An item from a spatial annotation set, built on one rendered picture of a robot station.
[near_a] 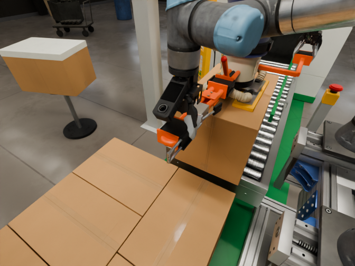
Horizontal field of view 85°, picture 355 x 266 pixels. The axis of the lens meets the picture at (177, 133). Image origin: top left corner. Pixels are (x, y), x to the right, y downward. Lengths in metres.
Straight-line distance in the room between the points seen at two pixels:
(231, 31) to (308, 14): 0.14
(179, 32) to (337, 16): 0.25
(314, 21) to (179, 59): 0.24
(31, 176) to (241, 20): 2.32
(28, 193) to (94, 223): 1.18
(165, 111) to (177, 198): 0.83
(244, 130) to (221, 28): 0.58
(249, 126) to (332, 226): 0.42
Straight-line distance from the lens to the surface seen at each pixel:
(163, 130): 0.56
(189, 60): 0.45
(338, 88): 1.49
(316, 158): 1.07
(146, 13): 1.91
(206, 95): 0.74
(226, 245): 1.71
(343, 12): 0.42
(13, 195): 2.37
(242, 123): 0.87
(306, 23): 0.44
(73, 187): 1.40
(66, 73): 2.04
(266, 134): 1.73
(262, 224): 1.61
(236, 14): 0.36
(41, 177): 2.37
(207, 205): 1.20
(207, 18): 0.38
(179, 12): 0.42
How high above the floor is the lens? 1.59
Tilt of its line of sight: 41 degrees down
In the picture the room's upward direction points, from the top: straight up
